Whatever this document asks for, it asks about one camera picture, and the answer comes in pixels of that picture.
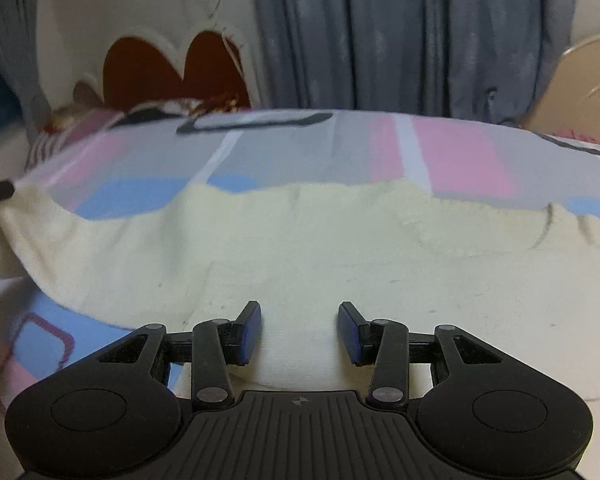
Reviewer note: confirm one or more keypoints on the cream knit small garment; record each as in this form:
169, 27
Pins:
300, 255

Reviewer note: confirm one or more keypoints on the pastel patchwork bed sheet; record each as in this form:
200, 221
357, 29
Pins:
300, 155

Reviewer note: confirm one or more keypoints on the cream and red headboard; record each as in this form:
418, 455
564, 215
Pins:
155, 30

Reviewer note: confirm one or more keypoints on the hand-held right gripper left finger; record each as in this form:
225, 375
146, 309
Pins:
250, 334

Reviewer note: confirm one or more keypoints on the grey-blue curtain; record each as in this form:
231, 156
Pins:
410, 35

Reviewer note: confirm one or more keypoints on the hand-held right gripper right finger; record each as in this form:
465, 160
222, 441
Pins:
349, 335

